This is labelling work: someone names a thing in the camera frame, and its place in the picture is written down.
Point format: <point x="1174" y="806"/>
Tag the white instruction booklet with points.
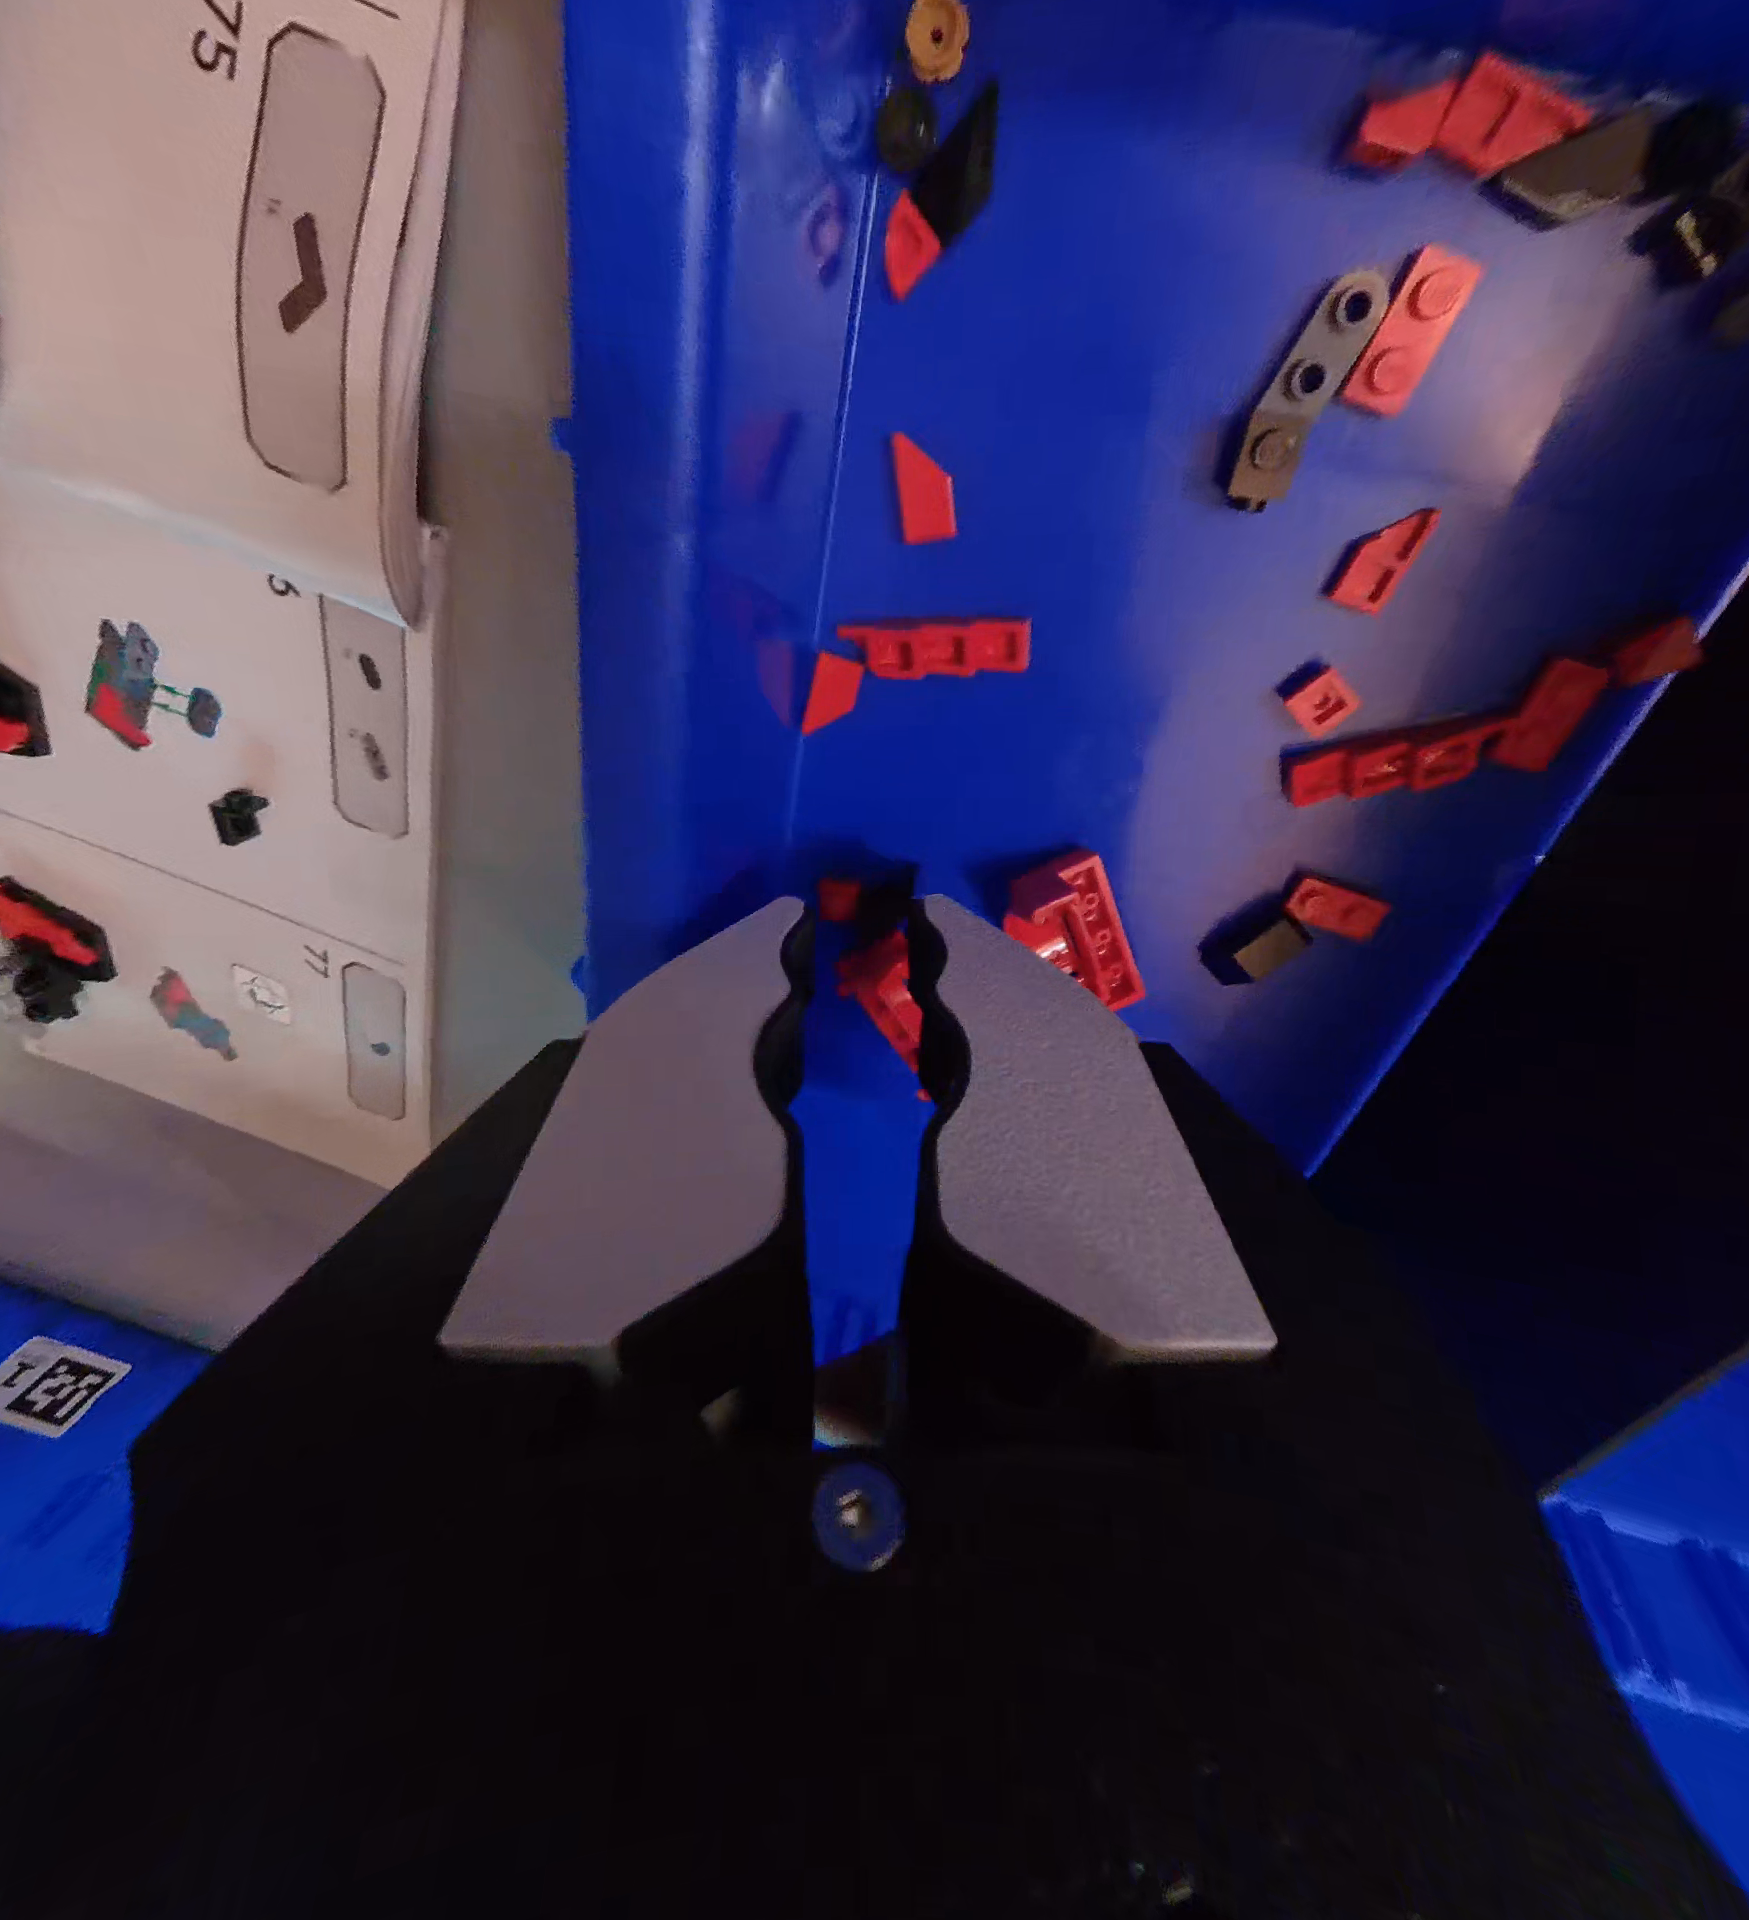
<point x="93" y="840"/>

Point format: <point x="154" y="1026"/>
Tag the white printed tag sticker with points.
<point x="41" y="1383"/>

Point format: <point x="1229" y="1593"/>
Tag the tan round toy piece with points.
<point x="936" y="32"/>

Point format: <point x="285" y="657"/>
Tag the small black bracket brick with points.
<point x="236" y="818"/>

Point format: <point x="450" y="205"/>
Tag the blue plastic bin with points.
<point x="1713" y="1576"/>
<point x="5" y="1515"/>
<point x="1115" y="449"/>

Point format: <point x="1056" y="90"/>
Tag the red bracket toy brick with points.
<point x="887" y="997"/>

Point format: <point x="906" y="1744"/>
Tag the grey three-hole toy plate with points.
<point x="1307" y="375"/>

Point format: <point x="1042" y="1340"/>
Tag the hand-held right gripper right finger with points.
<point x="1098" y="1186"/>

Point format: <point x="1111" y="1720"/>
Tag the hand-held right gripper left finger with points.
<point x="633" y="1186"/>

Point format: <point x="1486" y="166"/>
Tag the scattered red toy bricks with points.
<point x="1415" y="337"/>

